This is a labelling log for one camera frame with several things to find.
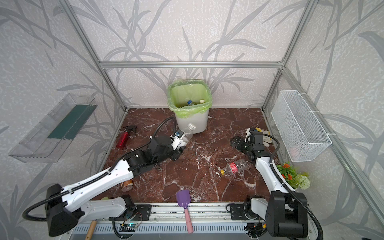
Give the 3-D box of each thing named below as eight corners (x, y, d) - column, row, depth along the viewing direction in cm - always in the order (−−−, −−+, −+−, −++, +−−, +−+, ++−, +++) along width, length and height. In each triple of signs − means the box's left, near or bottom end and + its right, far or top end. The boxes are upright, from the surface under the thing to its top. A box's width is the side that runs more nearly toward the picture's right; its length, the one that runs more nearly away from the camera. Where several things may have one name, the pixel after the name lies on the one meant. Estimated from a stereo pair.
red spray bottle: (117, 149, 99) (115, 146, 97) (125, 128, 111) (124, 125, 108) (128, 149, 99) (126, 146, 97) (136, 128, 111) (134, 125, 108)
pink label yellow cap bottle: (220, 175, 88) (221, 171, 84) (219, 162, 93) (220, 158, 89) (246, 175, 88) (248, 171, 84) (244, 162, 93) (246, 158, 89)
